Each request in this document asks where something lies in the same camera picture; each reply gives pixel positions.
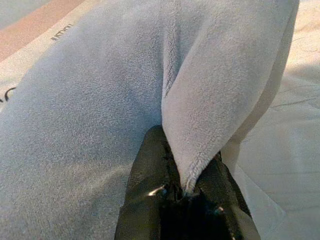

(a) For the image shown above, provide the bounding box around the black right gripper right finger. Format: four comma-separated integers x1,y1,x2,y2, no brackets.
189,151,261,240

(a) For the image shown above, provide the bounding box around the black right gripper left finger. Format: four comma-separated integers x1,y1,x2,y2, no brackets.
113,124,186,240

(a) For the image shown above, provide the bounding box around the grey fleece pillow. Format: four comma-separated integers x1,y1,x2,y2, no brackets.
0,0,301,240

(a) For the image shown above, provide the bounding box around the white bed mattress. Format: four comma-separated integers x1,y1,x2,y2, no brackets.
219,0,320,240

